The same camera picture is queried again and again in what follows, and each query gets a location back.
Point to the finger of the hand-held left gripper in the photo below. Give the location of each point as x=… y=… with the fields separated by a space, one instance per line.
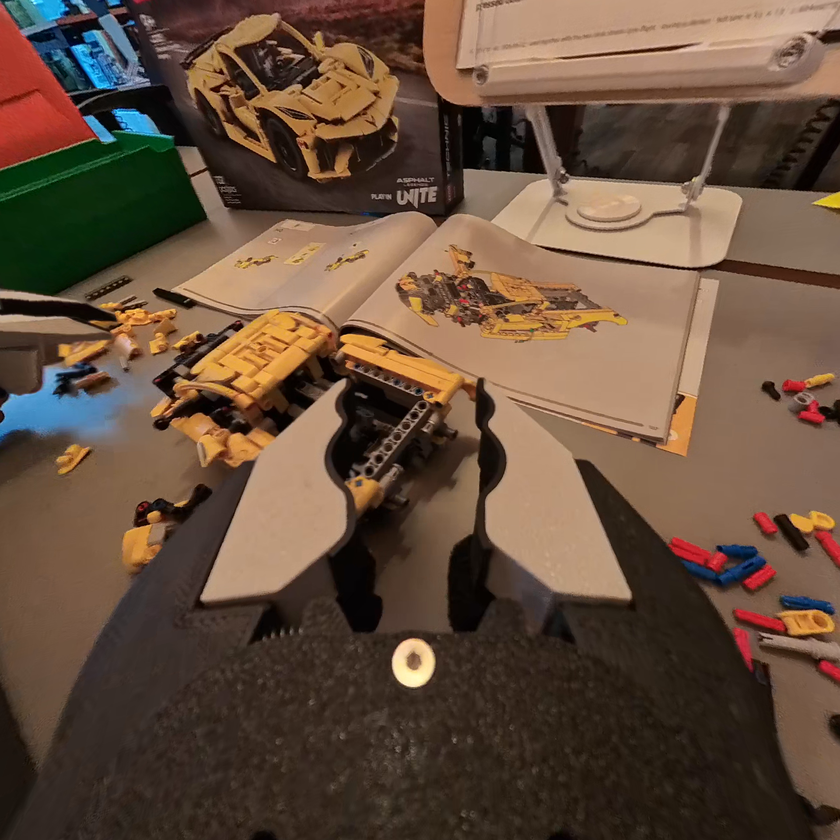
x=59 y=327
x=19 y=367

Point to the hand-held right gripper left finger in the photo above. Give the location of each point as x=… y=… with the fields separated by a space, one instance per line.
x=282 y=512

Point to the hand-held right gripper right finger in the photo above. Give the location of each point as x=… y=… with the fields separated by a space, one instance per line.
x=544 y=512

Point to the yellow brick car model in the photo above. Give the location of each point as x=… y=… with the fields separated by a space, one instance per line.
x=262 y=354

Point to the grey desk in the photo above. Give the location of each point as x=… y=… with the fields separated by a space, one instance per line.
x=754 y=341

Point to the long black brick beam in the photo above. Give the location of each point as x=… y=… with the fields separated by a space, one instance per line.
x=108 y=287

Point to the pile of yellow brick pieces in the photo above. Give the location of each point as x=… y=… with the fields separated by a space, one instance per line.
x=141 y=318

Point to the single yellow brick piece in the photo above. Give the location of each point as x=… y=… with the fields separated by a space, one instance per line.
x=72 y=457

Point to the green plastic bin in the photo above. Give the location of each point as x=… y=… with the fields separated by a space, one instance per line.
x=79 y=223

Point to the black flat bar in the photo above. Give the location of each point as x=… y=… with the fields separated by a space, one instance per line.
x=172 y=297

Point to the open instruction booklet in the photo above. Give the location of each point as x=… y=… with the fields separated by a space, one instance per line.
x=558 y=367

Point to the orange-edged booklet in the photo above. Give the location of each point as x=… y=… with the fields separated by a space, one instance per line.
x=682 y=426

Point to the pile of small coloured pins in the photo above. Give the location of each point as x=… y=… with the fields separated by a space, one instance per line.
x=738 y=569

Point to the bookshelf with books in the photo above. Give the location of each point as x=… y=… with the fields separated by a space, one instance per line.
x=79 y=59

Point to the white document stand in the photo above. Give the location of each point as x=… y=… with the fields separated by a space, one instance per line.
x=656 y=236

